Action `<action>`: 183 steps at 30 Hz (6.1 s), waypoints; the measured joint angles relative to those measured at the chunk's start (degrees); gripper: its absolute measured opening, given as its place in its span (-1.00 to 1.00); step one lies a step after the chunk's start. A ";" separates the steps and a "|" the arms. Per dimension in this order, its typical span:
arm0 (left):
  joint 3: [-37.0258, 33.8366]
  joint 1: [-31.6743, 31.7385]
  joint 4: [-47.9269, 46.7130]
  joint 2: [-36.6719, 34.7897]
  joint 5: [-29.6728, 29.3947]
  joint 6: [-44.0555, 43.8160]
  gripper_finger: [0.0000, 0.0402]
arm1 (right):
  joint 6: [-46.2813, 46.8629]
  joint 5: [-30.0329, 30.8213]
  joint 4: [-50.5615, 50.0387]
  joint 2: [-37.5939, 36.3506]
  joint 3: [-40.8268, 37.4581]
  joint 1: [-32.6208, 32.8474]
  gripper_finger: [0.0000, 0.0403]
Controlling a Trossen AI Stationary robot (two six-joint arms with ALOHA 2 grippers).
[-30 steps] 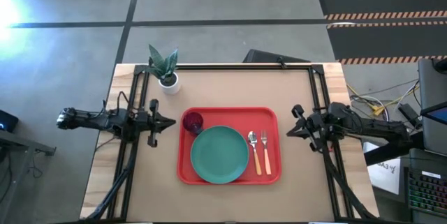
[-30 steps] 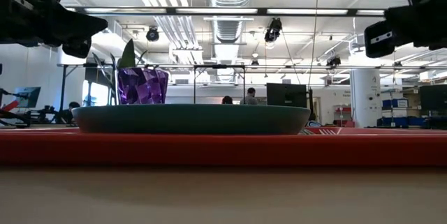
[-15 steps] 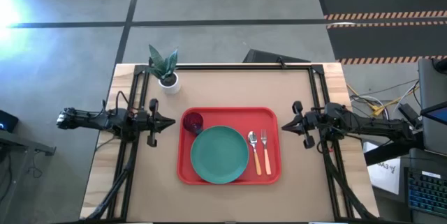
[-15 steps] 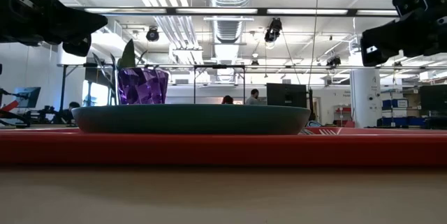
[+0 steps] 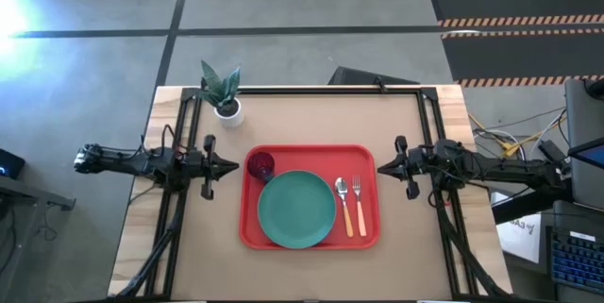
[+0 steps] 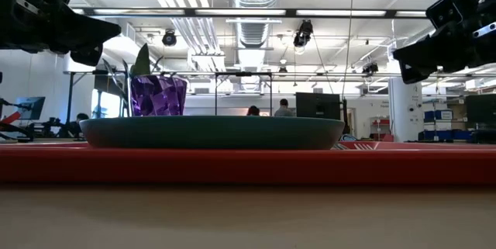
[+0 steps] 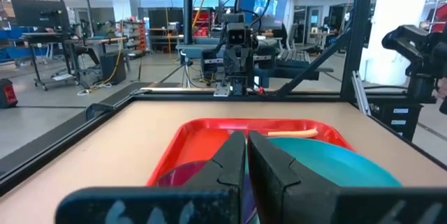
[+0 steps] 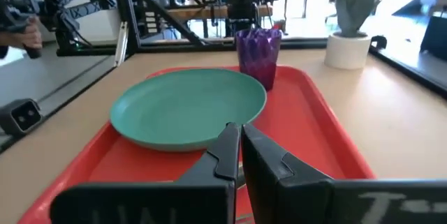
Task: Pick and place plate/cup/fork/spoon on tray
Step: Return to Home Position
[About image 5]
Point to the black computer case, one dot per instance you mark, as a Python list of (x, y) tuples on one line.
[(358, 76)]

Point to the black aluminium table frame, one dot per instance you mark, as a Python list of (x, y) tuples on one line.
[(330, 90)]

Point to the tablet with blue screen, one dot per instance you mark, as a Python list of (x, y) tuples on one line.
[(592, 154)]

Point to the black mat with striped edge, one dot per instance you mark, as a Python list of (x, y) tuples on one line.
[(514, 1), (519, 55)]

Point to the backlit black keyboard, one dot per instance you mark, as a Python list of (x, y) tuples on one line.
[(578, 260)]

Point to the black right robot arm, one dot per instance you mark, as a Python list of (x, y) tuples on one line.
[(495, 171)]

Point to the black power adapter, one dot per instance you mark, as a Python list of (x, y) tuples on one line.
[(552, 152)]

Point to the red plastic tray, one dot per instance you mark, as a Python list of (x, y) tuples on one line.
[(311, 156)]

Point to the grey laptop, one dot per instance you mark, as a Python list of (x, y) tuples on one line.
[(585, 119)]

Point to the grey metal stand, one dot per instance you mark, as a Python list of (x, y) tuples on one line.
[(28, 194)]

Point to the black desk beam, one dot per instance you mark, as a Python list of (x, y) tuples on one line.
[(524, 208)]

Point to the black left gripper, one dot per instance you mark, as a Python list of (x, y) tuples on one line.
[(205, 166)]

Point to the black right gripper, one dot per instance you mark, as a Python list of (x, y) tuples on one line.
[(410, 166)]

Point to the green snake plant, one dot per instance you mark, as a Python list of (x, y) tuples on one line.
[(219, 88)]

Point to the green round plate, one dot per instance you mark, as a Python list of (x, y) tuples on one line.
[(297, 208)]

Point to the black device with light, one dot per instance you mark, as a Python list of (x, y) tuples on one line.
[(9, 163)]

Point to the white plant pot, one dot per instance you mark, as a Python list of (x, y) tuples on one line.
[(231, 119)]

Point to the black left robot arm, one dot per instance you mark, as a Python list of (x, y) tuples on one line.
[(132, 165)]

